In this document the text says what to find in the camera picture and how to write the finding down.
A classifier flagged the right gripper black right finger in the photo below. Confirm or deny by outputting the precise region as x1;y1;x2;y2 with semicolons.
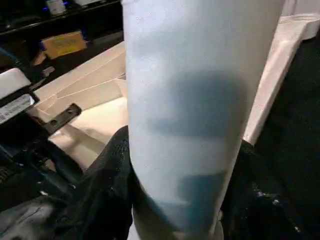
219;139;320;240

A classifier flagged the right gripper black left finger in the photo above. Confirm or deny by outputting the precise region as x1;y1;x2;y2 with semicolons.
49;124;136;240

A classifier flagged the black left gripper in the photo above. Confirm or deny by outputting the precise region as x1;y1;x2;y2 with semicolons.
0;91;85;199

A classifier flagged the white plastic table top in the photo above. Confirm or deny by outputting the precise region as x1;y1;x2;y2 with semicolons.
33;11;319;174

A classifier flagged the white plastic table leg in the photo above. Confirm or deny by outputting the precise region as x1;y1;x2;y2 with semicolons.
120;0;286;240

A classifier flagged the black plastic mat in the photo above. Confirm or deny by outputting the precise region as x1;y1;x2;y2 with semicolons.
249;37;320;227

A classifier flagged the yellow cardboard box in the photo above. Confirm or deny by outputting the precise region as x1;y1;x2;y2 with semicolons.
41;29;88;61

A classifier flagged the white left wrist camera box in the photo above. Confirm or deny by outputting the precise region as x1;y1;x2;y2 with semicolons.
0;66;32;100

